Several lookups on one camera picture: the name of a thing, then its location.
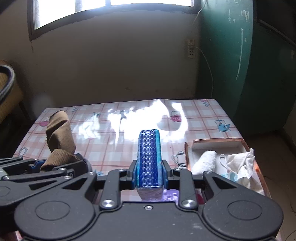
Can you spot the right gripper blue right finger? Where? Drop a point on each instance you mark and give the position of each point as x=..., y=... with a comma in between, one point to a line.
x=167, y=172

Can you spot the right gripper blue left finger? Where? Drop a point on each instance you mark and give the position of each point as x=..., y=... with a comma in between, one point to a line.
x=131, y=176

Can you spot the blue tissue packet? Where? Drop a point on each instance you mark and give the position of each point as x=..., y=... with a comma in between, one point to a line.
x=149, y=179

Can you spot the red knitted cloth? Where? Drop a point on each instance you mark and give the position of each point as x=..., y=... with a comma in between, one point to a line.
x=200, y=197

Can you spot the brown sock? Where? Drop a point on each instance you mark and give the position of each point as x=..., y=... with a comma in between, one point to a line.
x=60, y=142

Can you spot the blue face mask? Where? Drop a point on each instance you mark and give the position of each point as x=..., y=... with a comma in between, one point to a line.
x=228, y=172

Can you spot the white tissue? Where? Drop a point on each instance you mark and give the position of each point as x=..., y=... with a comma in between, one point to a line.
x=244, y=165

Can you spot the purple packet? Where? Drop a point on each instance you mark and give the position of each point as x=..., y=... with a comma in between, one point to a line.
x=170, y=195

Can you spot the white rolled cloth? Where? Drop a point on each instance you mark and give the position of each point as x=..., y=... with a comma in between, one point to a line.
x=206, y=162

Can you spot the pink checkered tablecloth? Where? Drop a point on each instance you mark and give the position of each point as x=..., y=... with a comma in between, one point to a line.
x=106, y=134

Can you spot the cardboard box tray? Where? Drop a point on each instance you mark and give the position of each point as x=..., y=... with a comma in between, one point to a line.
x=225, y=146

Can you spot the woven yellow chair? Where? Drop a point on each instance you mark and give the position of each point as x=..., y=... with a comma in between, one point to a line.
x=14, y=96

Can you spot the green cabinet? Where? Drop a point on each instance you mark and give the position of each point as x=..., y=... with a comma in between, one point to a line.
x=247, y=61

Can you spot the wall power socket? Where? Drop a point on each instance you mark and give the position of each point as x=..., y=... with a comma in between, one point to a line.
x=191, y=48

